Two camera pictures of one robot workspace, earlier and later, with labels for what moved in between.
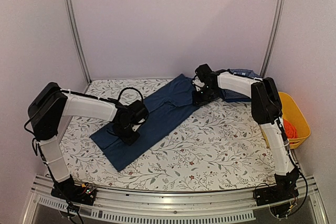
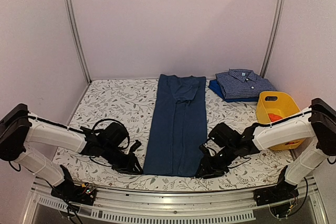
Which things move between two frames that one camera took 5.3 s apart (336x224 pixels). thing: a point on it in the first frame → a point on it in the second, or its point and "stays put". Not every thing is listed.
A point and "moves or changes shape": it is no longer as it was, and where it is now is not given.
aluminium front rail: x=115 y=207 stays put
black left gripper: x=128 y=142 → x=127 y=168
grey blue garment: x=175 y=104 moves or changes shape
